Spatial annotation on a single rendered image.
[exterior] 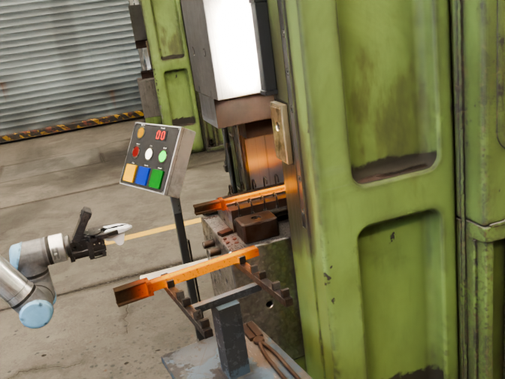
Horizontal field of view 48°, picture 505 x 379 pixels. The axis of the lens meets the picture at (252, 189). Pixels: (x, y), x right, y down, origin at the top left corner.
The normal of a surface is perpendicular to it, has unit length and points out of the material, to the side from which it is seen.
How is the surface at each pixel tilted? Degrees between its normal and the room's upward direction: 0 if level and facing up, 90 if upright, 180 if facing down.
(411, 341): 90
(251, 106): 90
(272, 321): 90
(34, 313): 94
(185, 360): 0
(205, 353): 0
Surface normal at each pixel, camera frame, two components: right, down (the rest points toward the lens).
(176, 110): 0.20, 0.29
